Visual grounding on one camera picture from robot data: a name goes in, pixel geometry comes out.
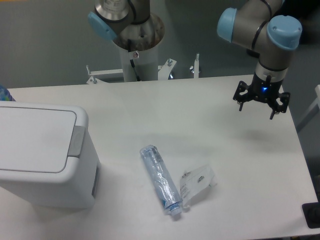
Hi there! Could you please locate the black clamp at table edge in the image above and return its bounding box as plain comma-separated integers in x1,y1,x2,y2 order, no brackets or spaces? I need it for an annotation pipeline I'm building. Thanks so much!
302,202,320,229

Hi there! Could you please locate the blue patterned object at left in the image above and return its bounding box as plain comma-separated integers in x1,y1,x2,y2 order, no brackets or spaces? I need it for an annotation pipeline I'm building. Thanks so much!
0,85,16,102

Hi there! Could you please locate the white metal base frame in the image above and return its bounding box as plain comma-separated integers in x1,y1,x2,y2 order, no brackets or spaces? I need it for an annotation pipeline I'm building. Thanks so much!
85,52,202,85

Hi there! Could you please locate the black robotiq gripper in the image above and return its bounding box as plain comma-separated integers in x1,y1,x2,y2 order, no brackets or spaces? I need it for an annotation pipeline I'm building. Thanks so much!
232,73,291,120

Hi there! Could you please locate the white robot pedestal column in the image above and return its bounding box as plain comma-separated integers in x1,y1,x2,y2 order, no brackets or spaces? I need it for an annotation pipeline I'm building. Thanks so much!
109,12,166,82

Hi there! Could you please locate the clear plastic bag with screws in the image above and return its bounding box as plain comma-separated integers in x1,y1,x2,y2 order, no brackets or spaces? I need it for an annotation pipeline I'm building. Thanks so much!
179,164,217,210

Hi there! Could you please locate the crushed clear plastic bottle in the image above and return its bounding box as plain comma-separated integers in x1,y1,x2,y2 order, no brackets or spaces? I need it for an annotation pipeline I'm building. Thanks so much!
139,145,182,217

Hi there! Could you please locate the white frame at right edge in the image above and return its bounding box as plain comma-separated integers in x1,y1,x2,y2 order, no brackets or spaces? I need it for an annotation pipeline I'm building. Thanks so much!
296,84,320,133

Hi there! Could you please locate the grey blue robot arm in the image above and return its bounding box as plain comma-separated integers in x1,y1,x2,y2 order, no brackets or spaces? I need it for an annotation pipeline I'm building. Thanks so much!
87,0,303,115

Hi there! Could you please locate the white push-lid trash can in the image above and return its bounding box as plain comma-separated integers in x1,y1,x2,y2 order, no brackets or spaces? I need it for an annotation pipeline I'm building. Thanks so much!
0,101,101,209

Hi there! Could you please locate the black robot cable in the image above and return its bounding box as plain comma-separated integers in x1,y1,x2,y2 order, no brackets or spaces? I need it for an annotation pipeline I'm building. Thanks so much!
127,38,141,82

